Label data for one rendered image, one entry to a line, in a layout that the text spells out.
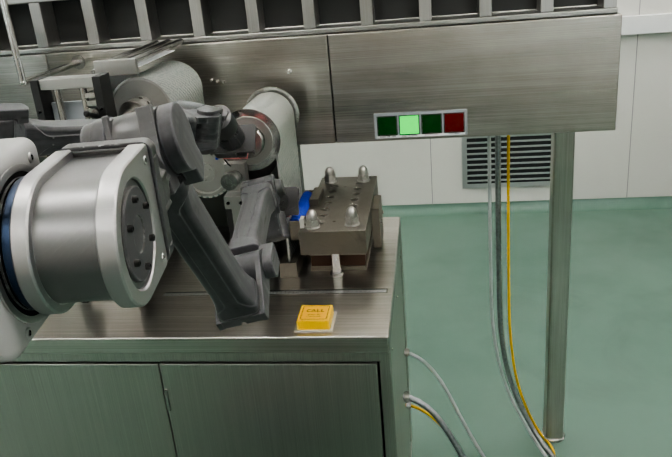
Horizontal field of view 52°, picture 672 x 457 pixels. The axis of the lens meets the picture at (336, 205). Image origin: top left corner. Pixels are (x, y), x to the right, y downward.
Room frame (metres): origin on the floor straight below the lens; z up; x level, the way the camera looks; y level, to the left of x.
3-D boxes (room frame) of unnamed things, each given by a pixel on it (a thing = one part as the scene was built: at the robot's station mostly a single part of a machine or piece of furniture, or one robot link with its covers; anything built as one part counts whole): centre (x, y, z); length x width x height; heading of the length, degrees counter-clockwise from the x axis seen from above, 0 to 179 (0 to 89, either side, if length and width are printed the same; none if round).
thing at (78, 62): (1.84, 0.70, 1.41); 0.30 x 0.04 x 0.04; 171
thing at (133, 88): (1.75, 0.41, 1.33); 0.25 x 0.14 x 0.14; 171
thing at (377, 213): (1.71, -0.11, 0.96); 0.10 x 0.03 x 0.11; 171
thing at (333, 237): (1.71, -0.01, 1.00); 0.40 x 0.16 x 0.06; 171
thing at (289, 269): (1.69, 0.11, 0.92); 0.28 x 0.04 x 0.04; 171
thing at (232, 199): (1.54, 0.23, 1.05); 0.06 x 0.05 x 0.31; 171
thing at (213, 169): (1.72, 0.29, 1.17); 0.26 x 0.12 x 0.12; 171
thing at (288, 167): (1.69, 0.11, 1.11); 0.23 x 0.01 x 0.18; 171
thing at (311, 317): (1.32, 0.07, 0.91); 0.07 x 0.07 x 0.02; 81
